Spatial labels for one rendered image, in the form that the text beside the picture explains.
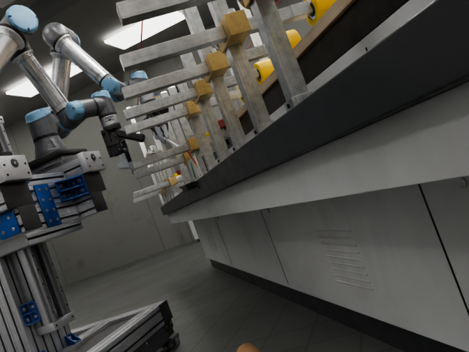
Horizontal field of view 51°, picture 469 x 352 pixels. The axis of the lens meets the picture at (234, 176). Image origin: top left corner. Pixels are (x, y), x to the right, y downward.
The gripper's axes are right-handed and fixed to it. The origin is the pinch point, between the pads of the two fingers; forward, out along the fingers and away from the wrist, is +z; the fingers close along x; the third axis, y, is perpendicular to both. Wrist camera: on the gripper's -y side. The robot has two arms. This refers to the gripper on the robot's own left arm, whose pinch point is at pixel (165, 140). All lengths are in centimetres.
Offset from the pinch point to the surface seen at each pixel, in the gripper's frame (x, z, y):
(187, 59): 18, -13, -70
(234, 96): -6, 0, -56
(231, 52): 36, 3, -117
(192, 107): 12, 0, -53
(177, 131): -8.3, -2.7, 0.5
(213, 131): 18, 13, -70
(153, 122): 25, 0, -45
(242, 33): 36, 2, -123
